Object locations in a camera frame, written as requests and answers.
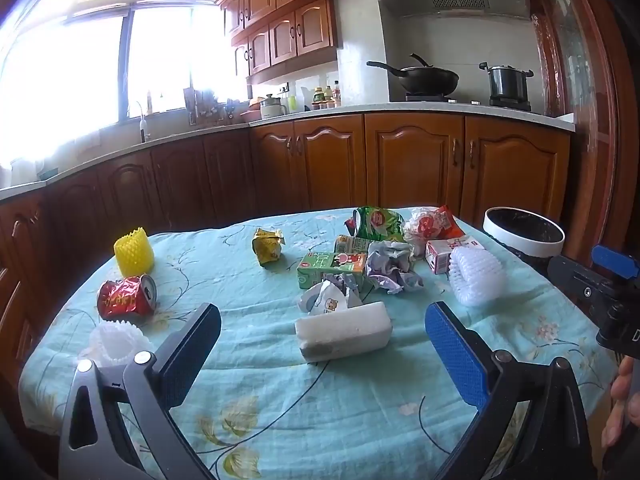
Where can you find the white electric pot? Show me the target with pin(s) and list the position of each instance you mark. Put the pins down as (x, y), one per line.
(272, 107)

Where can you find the black gas stove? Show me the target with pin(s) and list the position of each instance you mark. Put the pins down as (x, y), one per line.
(510, 103)

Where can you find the white foam block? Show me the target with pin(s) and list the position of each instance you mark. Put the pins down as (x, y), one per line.
(342, 332)

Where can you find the red white snack bag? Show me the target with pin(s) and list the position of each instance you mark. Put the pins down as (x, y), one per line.
(430, 225)

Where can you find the person's right hand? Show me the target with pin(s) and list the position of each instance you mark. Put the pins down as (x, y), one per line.
(622, 390)

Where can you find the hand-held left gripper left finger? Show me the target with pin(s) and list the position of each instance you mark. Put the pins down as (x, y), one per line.
(190, 352)

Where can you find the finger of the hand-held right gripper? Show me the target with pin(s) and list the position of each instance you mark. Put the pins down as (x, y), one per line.
(607, 260)

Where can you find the grey paper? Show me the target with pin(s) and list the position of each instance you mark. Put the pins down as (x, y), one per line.
(392, 265)

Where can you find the wooden cabinets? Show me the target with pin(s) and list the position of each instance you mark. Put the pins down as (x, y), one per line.
(295, 15)
(410, 160)

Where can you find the white kitchen countertop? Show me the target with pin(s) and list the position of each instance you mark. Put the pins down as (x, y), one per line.
(175, 132)

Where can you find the crumpled white bear wrapper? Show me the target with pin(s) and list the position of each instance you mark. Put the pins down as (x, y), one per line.
(327, 300)

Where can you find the small green orange carton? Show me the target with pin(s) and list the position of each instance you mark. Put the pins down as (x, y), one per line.
(352, 245)

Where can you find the wooden upper cabinets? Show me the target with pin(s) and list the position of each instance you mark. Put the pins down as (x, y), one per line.
(295, 15)

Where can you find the kitchen window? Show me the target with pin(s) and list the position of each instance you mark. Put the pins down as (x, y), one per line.
(75, 75)

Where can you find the crushed red can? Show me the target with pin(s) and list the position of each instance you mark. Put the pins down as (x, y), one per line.
(125, 297)

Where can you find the yellow foam fruit net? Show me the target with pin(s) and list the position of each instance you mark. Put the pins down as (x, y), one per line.
(132, 257)

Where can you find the green snack bag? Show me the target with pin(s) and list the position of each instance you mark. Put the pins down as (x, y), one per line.
(377, 222)

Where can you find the black wok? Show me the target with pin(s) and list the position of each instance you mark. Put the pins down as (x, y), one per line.
(430, 80)

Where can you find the pink white small carton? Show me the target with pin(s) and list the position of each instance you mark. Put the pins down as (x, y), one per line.
(442, 255)

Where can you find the black white round bin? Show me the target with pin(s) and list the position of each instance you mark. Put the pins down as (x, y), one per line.
(522, 240)

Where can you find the wooden lower cabinets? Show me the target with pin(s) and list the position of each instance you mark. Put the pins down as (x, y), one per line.
(410, 160)

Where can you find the green drink carton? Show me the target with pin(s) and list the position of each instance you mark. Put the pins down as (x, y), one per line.
(325, 267)

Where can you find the white ruffled foam fruit net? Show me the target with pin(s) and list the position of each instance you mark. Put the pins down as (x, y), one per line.
(115, 342)

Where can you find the yellow snack wrapper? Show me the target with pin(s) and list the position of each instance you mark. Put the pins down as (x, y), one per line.
(267, 246)

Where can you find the sink faucet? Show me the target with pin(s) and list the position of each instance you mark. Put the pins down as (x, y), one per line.
(143, 122)

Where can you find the yellow capped jar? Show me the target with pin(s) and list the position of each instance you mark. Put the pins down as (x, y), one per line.
(318, 97)

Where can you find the dark steel cooking pot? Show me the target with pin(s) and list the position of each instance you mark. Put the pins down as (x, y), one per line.
(507, 82)

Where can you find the wooden framed glass door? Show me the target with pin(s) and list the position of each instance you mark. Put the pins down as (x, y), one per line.
(580, 85)

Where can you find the white plastic jug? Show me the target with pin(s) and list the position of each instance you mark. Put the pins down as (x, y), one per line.
(305, 101)

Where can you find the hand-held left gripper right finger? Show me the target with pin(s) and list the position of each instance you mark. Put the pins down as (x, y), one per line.
(455, 355)

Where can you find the white foam net sleeve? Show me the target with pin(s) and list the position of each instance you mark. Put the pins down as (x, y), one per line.
(475, 280)

